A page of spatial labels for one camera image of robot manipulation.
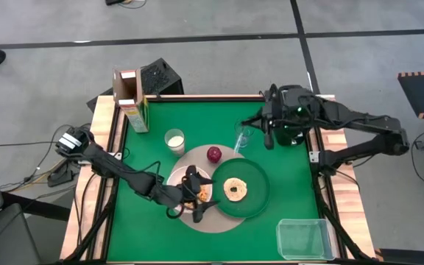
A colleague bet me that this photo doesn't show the orange cereal balls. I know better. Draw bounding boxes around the orange cereal balls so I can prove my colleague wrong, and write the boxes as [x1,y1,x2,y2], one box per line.
[196,185,211,204]

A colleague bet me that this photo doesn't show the white bowl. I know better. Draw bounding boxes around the white bowl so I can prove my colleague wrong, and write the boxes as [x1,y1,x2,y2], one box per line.
[166,165,213,215]

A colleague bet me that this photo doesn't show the clear plastic container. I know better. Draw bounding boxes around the clear plastic container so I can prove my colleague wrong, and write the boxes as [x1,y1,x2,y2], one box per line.
[276,218,336,261]

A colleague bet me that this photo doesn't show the red apple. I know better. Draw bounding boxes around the red apple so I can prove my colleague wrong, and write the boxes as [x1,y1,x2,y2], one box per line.
[206,146,223,164]

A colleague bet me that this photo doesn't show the toasted bagel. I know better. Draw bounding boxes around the toasted bagel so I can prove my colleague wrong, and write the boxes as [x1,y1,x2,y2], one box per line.
[223,177,248,202]

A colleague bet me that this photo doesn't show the clear glass of milk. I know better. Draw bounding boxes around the clear glass of milk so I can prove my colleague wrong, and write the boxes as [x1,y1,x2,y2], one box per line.
[163,128,186,155]

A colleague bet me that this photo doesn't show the tall clear empty glass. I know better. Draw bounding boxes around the tall clear empty glass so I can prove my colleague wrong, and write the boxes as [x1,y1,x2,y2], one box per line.
[233,119,255,150]

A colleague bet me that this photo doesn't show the round beige placemat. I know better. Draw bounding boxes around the round beige placemat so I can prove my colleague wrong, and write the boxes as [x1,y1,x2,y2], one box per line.
[167,144,248,234]

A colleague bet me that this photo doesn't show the cardboard cereal box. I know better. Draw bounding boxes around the cardboard cereal box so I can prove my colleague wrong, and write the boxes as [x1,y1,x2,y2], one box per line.
[112,67,150,134]

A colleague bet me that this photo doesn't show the black floor mat orange stripes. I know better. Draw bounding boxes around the black floor mat orange stripes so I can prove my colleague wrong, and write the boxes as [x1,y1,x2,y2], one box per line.
[397,68,424,120]
[375,248,424,265]

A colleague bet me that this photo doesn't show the dark grey chair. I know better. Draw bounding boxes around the dark grey chair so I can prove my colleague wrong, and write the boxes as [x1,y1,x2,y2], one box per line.
[0,203,43,265]

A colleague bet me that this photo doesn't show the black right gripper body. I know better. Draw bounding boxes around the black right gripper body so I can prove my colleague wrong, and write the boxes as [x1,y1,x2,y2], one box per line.
[261,84,285,130]

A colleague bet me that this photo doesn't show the green round plate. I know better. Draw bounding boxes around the green round plate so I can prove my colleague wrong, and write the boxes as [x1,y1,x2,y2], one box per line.
[211,158,271,219]

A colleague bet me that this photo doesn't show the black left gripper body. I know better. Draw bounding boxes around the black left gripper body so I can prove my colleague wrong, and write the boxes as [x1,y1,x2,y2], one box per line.
[177,165,203,222]

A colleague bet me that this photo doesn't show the black table clamp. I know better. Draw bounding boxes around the black table clamp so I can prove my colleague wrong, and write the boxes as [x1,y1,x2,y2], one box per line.
[47,161,81,188]

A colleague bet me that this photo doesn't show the black perforated box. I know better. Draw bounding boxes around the black perforated box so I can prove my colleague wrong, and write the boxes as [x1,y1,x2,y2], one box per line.
[86,57,185,113]

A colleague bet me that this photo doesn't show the silver metal spoon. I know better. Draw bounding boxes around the silver metal spoon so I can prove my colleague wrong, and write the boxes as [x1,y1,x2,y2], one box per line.
[233,128,248,155]

